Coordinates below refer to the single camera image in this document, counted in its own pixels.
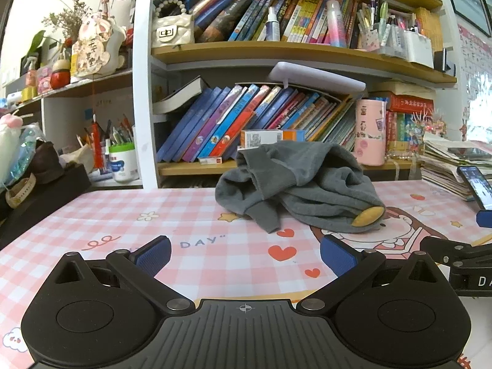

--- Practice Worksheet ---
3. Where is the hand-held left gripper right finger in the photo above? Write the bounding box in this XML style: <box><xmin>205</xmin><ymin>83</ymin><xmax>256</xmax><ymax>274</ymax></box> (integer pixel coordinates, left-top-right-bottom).
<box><xmin>295</xmin><ymin>234</ymin><xmax>449</xmax><ymax>316</ymax></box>

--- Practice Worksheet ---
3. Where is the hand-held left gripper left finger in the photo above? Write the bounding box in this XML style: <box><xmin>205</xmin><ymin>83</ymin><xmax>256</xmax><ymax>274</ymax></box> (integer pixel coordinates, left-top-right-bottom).
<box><xmin>53</xmin><ymin>235</ymin><xmax>196</xmax><ymax>316</ymax></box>

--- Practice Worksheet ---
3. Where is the grey sweater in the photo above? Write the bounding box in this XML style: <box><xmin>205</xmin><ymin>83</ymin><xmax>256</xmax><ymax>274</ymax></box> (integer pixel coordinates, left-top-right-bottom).
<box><xmin>214</xmin><ymin>140</ymin><xmax>386</xmax><ymax>235</ymax></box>

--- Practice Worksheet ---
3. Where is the black smartphone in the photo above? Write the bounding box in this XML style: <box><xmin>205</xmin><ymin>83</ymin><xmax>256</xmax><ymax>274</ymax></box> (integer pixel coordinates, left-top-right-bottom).
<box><xmin>457</xmin><ymin>166</ymin><xmax>492</xmax><ymax>210</ymax></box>

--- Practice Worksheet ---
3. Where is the stack of papers and magazines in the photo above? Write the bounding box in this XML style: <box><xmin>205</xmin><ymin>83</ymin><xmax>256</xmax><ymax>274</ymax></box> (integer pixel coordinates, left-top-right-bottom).
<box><xmin>421</xmin><ymin>133</ymin><xmax>492</xmax><ymax>202</ymax></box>

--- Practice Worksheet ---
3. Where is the white can pen holder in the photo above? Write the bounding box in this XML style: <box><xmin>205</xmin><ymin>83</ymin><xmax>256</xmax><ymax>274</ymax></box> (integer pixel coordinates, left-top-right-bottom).
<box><xmin>109</xmin><ymin>143</ymin><xmax>140</xmax><ymax>182</ymax></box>

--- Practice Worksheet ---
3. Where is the colourful bead ornament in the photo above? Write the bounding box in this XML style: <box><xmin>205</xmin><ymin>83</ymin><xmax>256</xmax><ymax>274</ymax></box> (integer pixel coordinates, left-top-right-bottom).
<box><xmin>411</xmin><ymin>109</ymin><xmax>446</xmax><ymax>140</ymax></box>

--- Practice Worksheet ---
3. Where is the pink printed tumbler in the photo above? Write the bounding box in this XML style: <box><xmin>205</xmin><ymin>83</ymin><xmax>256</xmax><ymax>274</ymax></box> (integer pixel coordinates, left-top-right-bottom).
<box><xmin>354</xmin><ymin>99</ymin><xmax>387</xmax><ymax>167</ymax></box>

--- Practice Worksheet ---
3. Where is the row of red books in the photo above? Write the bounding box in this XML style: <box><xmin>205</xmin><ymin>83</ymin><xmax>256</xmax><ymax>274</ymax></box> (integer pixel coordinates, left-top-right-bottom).
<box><xmin>385</xmin><ymin>92</ymin><xmax>436</xmax><ymax>151</ymax></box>

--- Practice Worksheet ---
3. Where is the crumpled beige tissue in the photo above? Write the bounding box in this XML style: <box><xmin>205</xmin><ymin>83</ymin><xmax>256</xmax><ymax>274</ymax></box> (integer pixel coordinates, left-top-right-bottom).
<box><xmin>59</xmin><ymin>146</ymin><xmax>95</xmax><ymax>173</ymax></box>

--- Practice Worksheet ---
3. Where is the red bottle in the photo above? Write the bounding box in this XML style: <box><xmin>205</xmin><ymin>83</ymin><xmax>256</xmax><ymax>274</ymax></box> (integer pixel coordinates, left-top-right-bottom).
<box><xmin>91</xmin><ymin>85</ymin><xmax>109</xmax><ymax>175</ymax></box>

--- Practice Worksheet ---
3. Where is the bunch of pens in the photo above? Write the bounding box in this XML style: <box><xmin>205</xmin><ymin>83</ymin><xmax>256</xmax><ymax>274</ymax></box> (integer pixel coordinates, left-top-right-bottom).
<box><xmin>77</xmin><ymin>113</ymin><xmax>135</xmax><ymax>147</ymax></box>

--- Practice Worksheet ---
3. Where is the orange and white box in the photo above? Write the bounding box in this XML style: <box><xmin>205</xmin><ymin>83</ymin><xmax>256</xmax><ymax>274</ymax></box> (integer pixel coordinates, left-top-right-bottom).
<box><xmin>241</xmin><ymin>129</ymin><xmax>307</xmax><ymax>150</ymax></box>

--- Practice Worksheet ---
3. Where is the dark brown cloth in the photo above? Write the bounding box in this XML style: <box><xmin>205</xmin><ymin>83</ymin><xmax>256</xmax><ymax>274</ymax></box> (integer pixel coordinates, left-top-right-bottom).
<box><xmin>30</xmin><ymin>140</ymin><xmax>66</xmax><ymax>185</ymax></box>

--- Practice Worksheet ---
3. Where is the row of blue purple books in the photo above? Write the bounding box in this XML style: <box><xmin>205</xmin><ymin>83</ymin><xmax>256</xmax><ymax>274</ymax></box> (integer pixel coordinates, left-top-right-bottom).
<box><xmin>157</xmin><ymin>83</ymin><xmax>356</xmax><ymax>163</ymax></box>

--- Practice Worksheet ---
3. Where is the thick black-covered book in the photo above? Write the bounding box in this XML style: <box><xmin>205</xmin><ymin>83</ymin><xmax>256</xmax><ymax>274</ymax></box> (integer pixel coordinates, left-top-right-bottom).
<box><xmin>153</xmin><ymin>77</ymin><xmax>210</xmax><ymax>115</ymax></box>

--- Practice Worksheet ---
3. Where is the white and wooden bookshelf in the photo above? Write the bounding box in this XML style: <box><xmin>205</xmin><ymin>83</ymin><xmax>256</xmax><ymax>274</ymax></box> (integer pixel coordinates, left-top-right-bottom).
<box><xmin>133</xmin><ymin>0</ymin><xmax>460</xmax><ymax>190</ymax></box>

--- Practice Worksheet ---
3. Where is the white side shelf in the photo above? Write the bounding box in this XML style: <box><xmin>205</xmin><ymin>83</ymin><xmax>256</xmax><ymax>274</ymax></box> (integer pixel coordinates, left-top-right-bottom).
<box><xmin>0</xmin><ymin>68</ymin><xmax>135</xmax><ymax>191</ymax></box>

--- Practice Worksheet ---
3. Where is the lavender flat case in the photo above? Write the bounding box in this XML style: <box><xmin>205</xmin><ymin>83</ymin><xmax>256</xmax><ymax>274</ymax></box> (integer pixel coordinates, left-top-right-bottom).
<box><xmin>268</xmin><ymin>61</ymin><xmax>367</xmax><ymax>95</ymax></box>

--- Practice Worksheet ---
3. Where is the plush toy in plastic bag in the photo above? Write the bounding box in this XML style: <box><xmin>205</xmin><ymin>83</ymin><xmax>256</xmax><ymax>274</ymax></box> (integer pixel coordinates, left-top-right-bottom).
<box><xmin>0</xmin><ymin>113</ymin><xmax>45</xmax><ymax>191</ymax></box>

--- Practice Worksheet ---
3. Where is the white pen organiser with pens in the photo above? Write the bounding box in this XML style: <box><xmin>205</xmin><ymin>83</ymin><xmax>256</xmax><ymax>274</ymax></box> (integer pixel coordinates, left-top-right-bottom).
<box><xmin>357</xmin><ymin>0</ymin><xmax>436</xmax><ymax>65</ymax></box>

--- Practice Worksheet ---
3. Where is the red round doll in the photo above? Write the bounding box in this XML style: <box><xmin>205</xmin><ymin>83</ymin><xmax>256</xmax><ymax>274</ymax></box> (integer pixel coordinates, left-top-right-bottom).
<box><xmin>51</xmin><ymin>59</ymin><xmax>72</xmax><ymax>89</ymax></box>

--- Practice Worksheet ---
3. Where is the woven yellow box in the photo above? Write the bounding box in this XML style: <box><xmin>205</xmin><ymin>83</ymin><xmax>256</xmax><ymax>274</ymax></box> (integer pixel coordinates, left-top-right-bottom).
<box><xmin>417</xmin><ymin>6</ymin><xmax>443</xmax><ymax>53</ymax></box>

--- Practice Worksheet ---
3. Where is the rabbit plush ornament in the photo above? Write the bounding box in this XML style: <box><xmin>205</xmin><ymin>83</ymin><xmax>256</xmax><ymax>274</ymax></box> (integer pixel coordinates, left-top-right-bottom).
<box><xmin>71</xmin><ymin>13</ymin><xmax>128</xmax><ymax>79</ymax></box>

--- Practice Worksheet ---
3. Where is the white quilted handbag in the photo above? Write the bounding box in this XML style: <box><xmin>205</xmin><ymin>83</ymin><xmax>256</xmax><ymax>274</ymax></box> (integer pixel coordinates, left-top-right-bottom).
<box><xmin>151</xmin><ymin>0</ymin><xmax>195</xmax><ymax>47</ymax></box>

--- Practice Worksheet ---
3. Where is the pink gradient bottle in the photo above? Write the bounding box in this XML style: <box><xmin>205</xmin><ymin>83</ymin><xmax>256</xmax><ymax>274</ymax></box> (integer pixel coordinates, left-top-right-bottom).
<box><xmin>326</xmin><ymin>0</ymin><xmax>348</xmax><ymax>49</ymax></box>

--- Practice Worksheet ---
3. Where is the white spray bottle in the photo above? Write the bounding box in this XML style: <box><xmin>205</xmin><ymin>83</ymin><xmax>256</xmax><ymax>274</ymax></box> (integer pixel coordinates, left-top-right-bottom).
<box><xmin>265</xmin><ymin>6</ymin><xmax>281</xmax><ymax>42</ymax></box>

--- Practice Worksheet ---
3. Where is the green leaf plant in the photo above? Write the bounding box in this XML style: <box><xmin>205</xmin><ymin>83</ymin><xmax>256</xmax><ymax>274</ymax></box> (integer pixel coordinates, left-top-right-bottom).
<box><xmin>19</xmin><ymin>30</ymin><xmax>47</xmax><ymax>62</ymax></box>

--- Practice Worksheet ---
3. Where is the dried flower bunch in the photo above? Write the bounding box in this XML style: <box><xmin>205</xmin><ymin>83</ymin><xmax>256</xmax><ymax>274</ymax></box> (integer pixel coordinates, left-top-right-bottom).
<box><xmin>42</xmin><ymin>0</ymin><xmax>97</xmax><ymax>40</ymax></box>

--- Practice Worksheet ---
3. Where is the row of mixed colourful books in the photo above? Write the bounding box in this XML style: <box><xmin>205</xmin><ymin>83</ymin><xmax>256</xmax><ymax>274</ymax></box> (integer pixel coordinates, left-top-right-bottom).
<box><xmin>192</xmin><ymin>0</ymin><xmax>361</xmax><ymax>45</ymax></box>

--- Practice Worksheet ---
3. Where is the pink wall chart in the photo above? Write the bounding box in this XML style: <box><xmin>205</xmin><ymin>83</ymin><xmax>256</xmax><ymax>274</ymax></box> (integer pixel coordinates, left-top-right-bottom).
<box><xmin>457</xmin><ymin>23</ymin><xmax>492</xmax><ymax>141</ymax></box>

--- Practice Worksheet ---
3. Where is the beige watch strap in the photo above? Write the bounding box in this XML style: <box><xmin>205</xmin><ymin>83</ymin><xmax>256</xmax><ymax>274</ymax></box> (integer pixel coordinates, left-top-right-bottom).
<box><xmin>6</xmin><ymin>173</ymin><xmax>37</xmax><ymax>209</ymax></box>

